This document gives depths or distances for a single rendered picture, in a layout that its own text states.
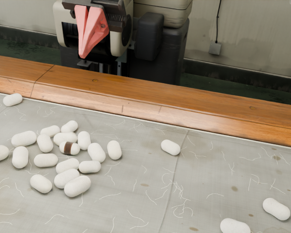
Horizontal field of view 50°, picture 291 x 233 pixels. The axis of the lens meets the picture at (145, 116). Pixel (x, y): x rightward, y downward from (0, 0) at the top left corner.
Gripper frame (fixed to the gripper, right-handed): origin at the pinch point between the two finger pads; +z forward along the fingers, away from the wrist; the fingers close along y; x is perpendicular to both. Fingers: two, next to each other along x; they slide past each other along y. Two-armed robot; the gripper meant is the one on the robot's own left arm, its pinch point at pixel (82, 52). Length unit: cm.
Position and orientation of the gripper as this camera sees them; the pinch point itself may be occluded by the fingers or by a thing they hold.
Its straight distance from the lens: 54.0
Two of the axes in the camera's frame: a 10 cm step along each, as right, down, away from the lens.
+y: 9.7, 1.9, -1.2
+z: -2.1, 9.4, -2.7
